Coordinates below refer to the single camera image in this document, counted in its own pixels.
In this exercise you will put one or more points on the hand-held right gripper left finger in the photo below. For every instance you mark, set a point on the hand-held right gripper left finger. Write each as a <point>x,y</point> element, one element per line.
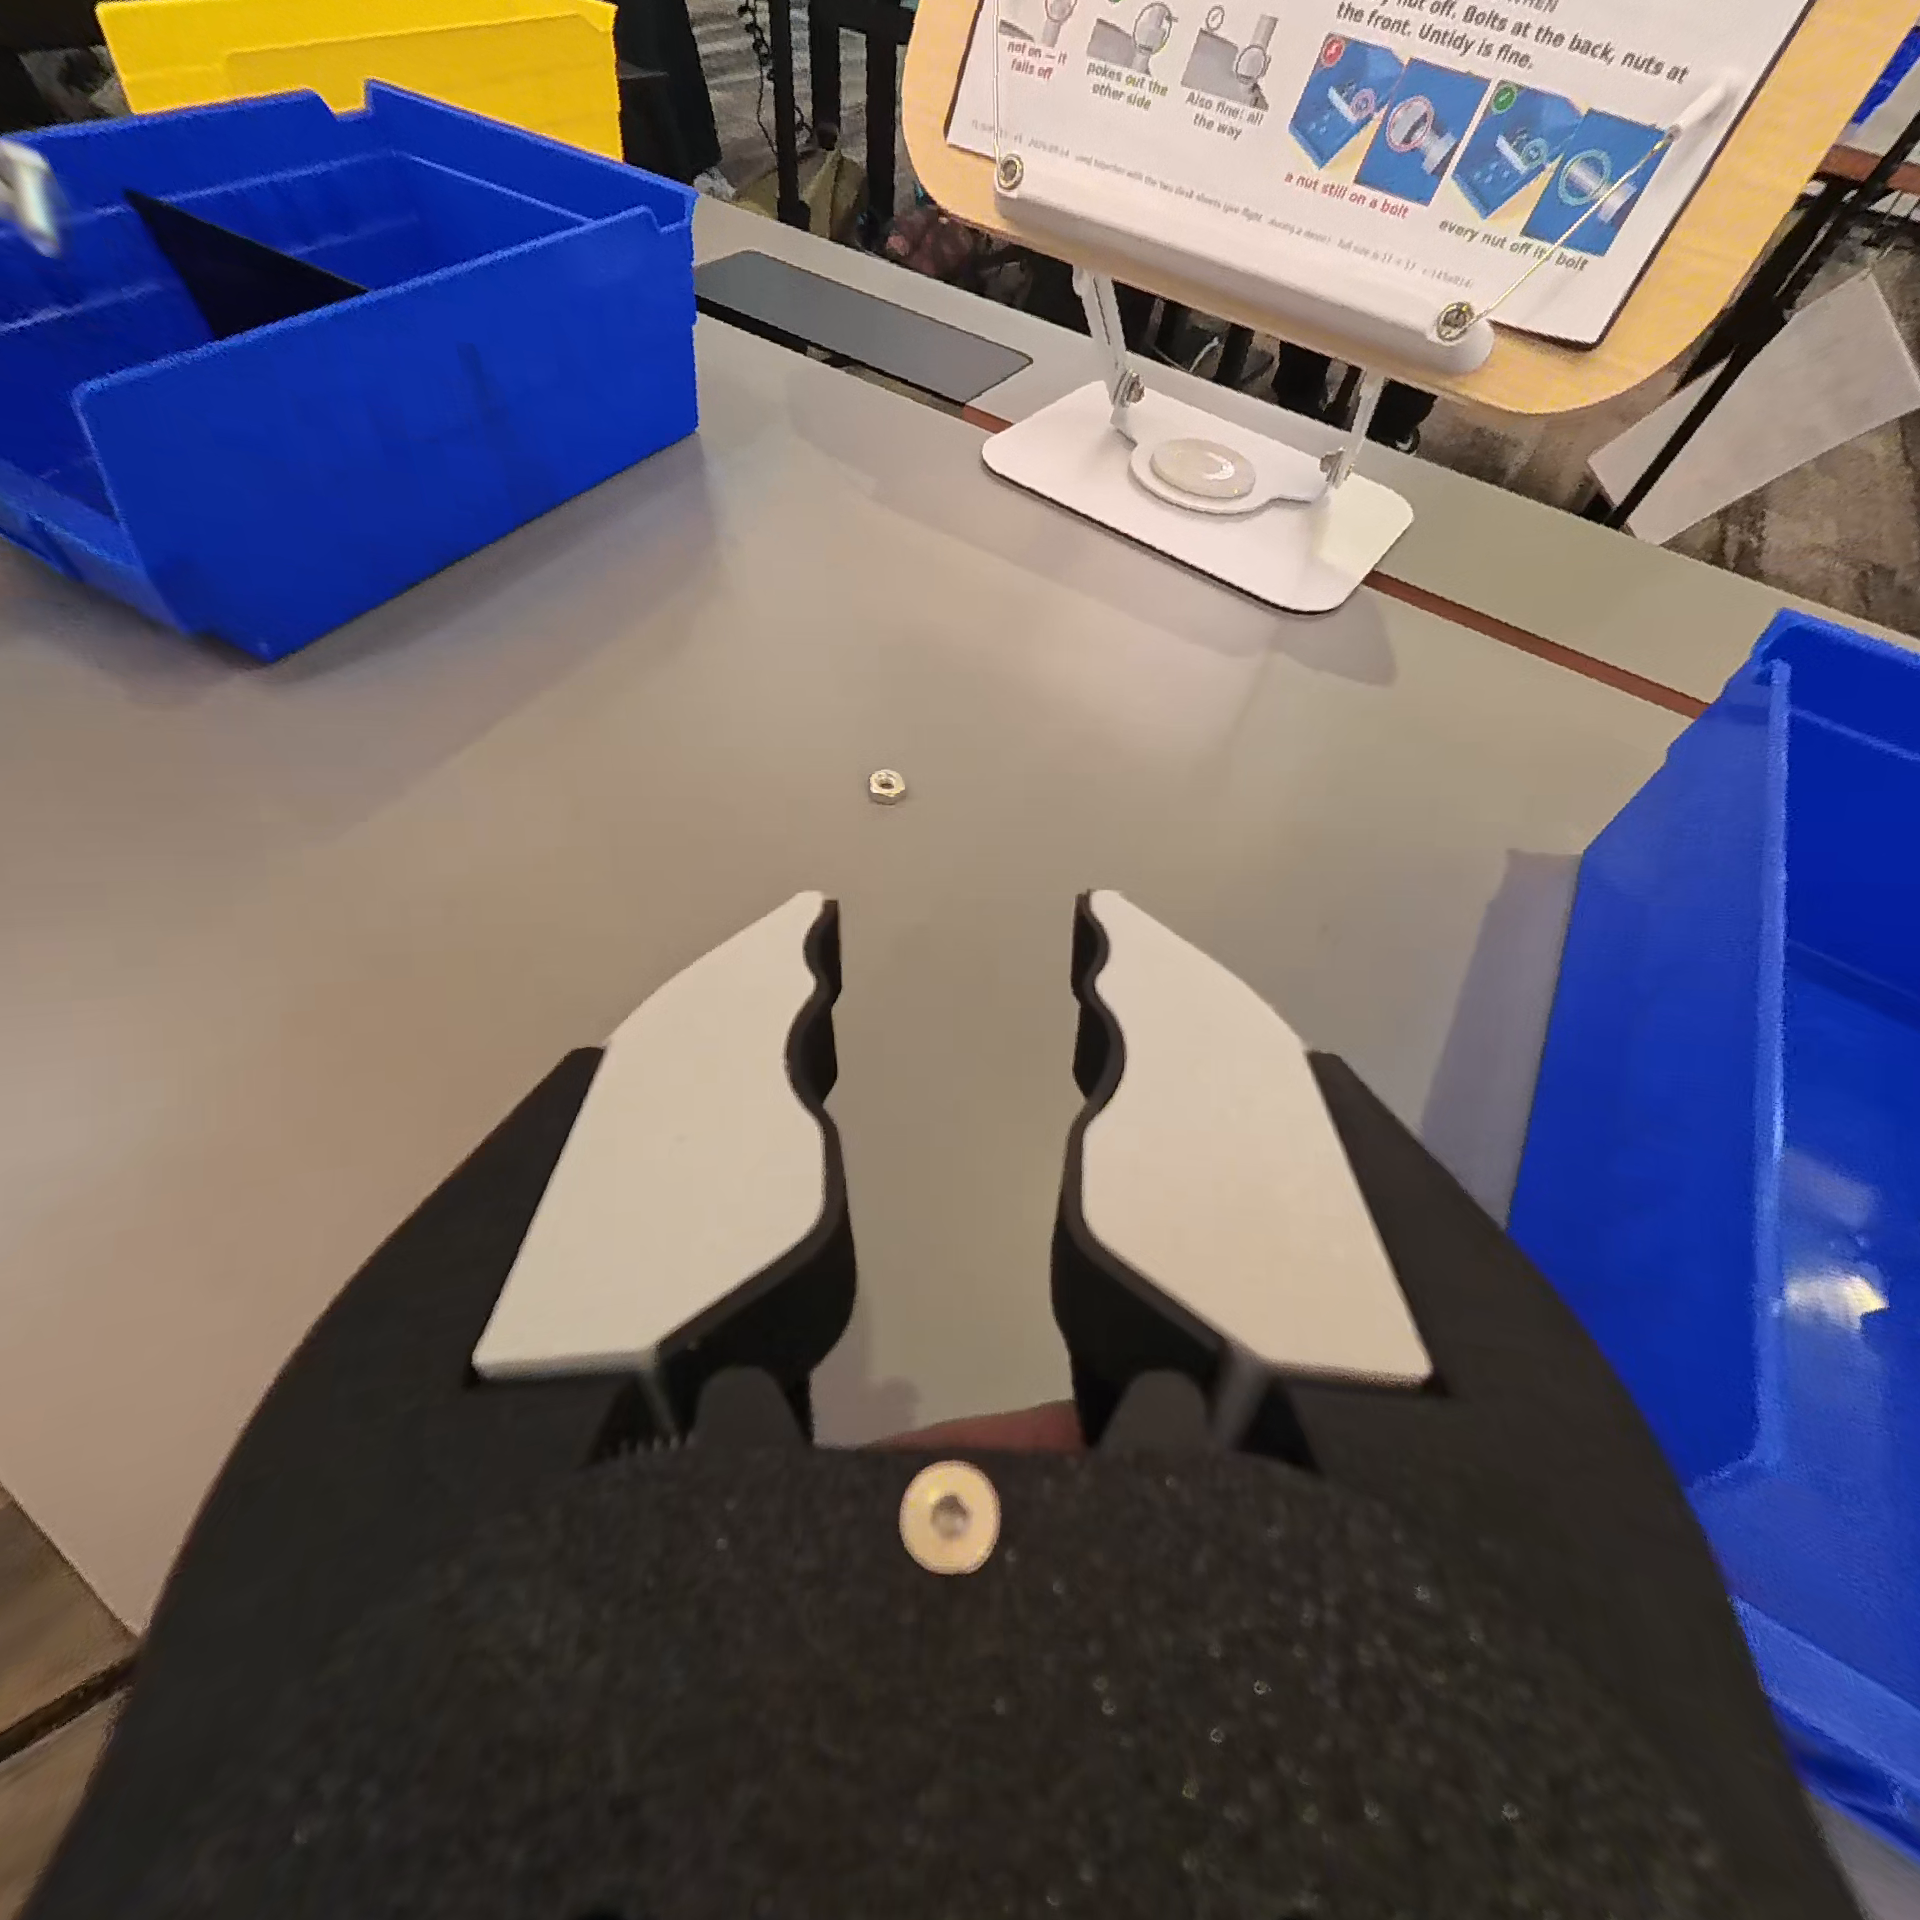
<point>655,1201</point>

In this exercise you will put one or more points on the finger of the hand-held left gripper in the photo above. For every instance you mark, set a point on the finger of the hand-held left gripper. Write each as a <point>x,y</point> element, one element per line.
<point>26,200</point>

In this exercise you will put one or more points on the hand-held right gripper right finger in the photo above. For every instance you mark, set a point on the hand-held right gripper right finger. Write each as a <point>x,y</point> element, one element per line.
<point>1246,1201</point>

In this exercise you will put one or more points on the blue divided storage bin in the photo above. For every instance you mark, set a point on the blue divided storage bin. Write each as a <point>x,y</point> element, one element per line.
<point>392,450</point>

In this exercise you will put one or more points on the silver hex nut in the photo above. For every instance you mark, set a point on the silver hex nut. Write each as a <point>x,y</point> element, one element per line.
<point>889,784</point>

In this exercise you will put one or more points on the person's right hand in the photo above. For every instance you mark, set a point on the person's right hand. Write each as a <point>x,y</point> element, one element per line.
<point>1006,1432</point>

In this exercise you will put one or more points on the yellow storage bin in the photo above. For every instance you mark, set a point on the yellow storage bin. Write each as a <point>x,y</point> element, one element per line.
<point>362,60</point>

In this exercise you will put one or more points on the dark flat tablet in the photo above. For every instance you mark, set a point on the dark flat tablet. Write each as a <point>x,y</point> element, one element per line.
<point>856,325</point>

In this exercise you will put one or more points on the instruction sheet on stand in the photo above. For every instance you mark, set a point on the instruction sheet on stand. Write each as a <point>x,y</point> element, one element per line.
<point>932,122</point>

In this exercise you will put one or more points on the white panel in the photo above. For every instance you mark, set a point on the white panel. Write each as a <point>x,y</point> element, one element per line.
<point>1772,405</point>

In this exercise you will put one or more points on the white instruction board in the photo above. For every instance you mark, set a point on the white instruction board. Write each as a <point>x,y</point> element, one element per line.
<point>1351,92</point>

